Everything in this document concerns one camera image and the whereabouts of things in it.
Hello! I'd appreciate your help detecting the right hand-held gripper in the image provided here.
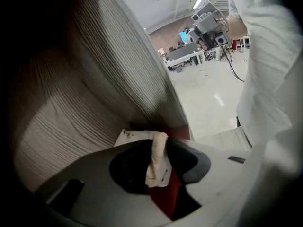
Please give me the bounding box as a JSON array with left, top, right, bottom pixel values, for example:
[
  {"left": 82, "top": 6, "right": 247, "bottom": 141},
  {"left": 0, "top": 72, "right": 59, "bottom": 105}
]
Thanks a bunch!
[{"left": 187, "top": 0, "right": 232, "bottom": 54}]

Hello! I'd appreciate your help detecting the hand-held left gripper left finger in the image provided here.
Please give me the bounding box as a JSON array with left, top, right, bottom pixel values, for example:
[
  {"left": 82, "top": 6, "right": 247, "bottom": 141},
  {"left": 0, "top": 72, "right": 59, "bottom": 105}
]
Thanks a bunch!
[{"left": 35, "top": 138, "right": 180, "bottom": 227}]

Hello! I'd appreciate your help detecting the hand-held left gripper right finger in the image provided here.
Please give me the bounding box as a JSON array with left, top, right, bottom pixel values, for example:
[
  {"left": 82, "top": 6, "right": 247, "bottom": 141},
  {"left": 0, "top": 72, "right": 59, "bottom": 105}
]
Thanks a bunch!
[{"left": 166, "top": 137, "right": 251, "bottom": 207}]

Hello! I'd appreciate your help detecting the grey wooden shelf cabinet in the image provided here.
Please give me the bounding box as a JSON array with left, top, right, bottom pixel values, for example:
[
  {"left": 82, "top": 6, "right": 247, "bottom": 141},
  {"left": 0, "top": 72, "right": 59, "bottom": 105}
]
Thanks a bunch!
[{"left": 4, "top": 0, "right": 194, "bottom": 222}]

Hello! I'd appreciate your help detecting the person's right forearm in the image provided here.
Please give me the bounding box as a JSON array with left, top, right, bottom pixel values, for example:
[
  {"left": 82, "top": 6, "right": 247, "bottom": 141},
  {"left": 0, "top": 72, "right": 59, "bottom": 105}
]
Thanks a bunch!
[{"left": 226, "top": 15, "right": 249, "bottom": 40}]

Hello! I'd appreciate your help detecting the white office desk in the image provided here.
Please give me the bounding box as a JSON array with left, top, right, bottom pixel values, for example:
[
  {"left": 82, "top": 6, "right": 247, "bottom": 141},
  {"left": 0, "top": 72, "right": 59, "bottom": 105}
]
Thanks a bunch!
[{"left": 165, "top": 43, "right": 205, "bottom": 72}]

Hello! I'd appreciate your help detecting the person's right hand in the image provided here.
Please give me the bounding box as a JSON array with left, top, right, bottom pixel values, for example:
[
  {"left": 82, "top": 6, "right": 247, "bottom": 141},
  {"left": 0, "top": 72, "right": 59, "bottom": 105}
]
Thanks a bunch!
[{"left": 197, "top": 36, "right": 211, "bottom": 51}]

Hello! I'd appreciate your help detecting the person's grey shirt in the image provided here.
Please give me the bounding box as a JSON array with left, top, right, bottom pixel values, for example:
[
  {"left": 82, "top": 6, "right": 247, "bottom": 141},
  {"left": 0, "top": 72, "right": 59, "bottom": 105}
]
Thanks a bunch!
[{"left": 223, "top": 0, "right": 303, "bottom": 148}]

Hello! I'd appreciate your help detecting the black cable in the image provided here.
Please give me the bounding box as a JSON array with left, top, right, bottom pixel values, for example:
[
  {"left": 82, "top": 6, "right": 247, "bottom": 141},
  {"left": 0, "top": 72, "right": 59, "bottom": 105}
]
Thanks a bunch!
[{"left": 220, "top": 44, "right": 246, "bottom": 83}]

